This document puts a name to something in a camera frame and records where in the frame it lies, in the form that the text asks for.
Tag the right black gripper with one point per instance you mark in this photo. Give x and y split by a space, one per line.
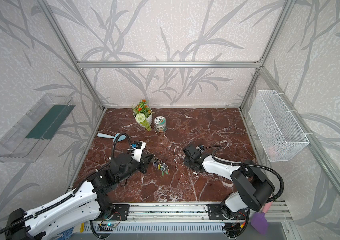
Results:
188 155

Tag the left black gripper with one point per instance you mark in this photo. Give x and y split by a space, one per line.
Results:
146 160

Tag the keyring with coloured key tags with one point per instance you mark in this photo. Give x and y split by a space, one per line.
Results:
161 166

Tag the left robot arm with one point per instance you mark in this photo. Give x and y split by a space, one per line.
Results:
87 202

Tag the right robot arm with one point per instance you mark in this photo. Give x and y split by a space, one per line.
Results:
256 185

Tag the light blue garden trowel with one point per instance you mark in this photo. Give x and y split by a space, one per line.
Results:
115 138

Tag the round printed tin can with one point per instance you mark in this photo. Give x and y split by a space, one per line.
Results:
160 124

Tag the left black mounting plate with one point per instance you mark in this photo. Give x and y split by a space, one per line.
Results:
119 212

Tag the black mounting plate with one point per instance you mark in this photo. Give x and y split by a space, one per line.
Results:
217 212
119 212

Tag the potted artificial flower plant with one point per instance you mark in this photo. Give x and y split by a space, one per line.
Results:
143 114

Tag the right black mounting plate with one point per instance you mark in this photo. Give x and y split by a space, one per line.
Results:
217 212

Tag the blue dotted work glove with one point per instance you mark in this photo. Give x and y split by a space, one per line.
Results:
65 235

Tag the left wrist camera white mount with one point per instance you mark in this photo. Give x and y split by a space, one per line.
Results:
137 150

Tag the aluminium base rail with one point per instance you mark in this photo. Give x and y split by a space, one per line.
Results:
171 212

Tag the white wire mesh basket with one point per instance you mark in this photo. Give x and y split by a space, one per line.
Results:
281 136

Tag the clear plastic wall shelf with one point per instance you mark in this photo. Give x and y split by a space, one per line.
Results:
25 142

